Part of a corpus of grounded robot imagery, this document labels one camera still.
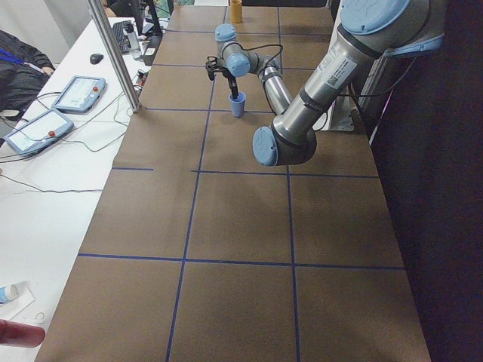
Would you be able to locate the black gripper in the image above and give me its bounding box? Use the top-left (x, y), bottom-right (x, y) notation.
top-left (221, 67), bottom-right (238, 100)

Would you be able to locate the blue ribbed plastic cup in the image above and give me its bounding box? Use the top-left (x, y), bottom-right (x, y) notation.
top-left (229, 91), bottom-right (246, 118)

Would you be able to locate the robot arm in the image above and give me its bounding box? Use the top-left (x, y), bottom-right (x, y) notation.
top-left (205, 0), bottom-right (447, 167)

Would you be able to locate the yellow wooden cup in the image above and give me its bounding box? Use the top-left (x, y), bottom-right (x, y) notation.
top-left (229, 0), bottom-right (243, 23)

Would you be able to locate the clear water bottle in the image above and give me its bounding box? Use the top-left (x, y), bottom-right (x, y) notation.
top-left (125, 23), bottom-right (142, 60)

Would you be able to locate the white pole with base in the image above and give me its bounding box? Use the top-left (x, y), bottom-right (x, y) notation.
top-left (326, 1), bottom-right (355, 132)

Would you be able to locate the black keyboard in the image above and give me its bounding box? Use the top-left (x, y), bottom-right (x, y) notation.
top-left (112, 20), bottom-right (132, 54)

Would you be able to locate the black computer mouse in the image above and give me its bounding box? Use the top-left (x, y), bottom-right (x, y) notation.
top-left (90, 54), bottom-right (103, 65)

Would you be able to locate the far teach pendant tablet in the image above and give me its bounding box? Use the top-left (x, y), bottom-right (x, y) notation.
top-left (52, 75), bottom-right (106, 114)

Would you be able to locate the teach pendant tablet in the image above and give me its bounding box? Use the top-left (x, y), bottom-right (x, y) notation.
top-left (4, 109), bottom-right (74, 155)
top-left (52, 75), bottom-right (106, 114)

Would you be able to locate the near teach pendant tablet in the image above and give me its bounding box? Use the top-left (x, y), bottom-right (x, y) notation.
top-left (4, 109), bottom-right (74, 155)

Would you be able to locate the person in dark jacket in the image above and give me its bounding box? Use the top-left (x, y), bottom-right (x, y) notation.
top-left (1, 30), bottom-right (55, 121)

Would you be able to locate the white blue paper roll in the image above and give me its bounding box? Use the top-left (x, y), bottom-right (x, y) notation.
top-left (1, 281), bottom-right (32, 305)

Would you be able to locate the red cylinder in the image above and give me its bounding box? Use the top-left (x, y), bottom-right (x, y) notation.
top-left (1, 320), bottom-right (46, 348)

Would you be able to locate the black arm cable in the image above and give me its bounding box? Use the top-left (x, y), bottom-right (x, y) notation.
top-left (241, 44), bottom-right (418, 131)

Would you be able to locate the aluminium frame post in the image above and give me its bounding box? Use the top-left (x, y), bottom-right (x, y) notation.
top-left (87, 0), bottom-right (140, 113)

